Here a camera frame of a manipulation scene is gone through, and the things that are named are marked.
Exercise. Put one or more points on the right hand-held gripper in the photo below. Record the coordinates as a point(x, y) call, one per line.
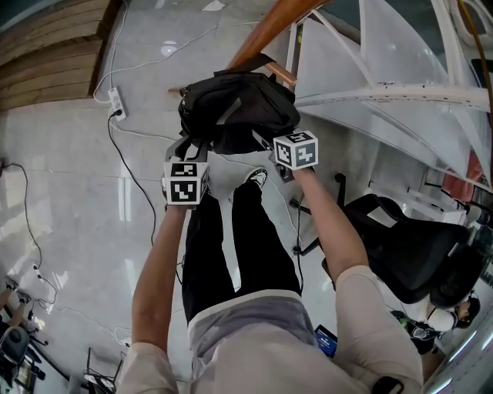
point(296, 152)

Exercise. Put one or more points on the black office chair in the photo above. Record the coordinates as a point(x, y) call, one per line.
point(412, 250)

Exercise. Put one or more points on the person's beige shirt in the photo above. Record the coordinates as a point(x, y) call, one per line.
point(269, 346)

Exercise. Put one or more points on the person's right forearm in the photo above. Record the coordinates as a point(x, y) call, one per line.
point(331, 231)

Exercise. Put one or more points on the black backpack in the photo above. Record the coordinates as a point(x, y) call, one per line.
point(246, 96)

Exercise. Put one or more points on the person's black trousers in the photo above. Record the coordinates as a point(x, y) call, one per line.
point(265, 246)

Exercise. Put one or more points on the wooden plank platform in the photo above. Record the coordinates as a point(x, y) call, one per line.
point(50, 54)

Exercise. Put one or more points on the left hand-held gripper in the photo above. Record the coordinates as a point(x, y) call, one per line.
point(184, 188)

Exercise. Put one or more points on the white metal frame structure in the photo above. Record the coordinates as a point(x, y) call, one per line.
point(385, 88)

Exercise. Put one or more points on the person's white shoe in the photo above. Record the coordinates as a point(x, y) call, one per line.
point(255, 177)

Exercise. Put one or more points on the person's left forearm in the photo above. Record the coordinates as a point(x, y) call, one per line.
point(154, 277)

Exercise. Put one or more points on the white power strip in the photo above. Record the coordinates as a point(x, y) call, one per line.
point(117, 103)

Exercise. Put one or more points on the phone with blue screen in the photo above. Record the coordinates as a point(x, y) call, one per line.
point(326, 341)

